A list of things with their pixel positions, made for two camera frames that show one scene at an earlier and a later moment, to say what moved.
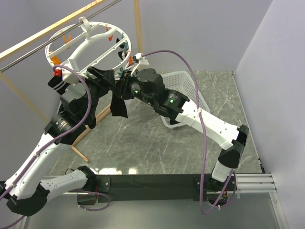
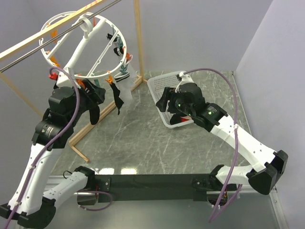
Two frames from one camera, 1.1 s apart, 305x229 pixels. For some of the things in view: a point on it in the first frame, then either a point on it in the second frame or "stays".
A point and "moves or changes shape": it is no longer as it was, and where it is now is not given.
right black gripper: x=127 y=81 → x=168 y=94
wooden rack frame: x=74 y=144 stays
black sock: x=117 y=105 moves or changes shape
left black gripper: x=106 y=81 → x=96 y=96
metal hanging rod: x=57 y=37 stays
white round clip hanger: x=72 y=73 → x=67 y=77
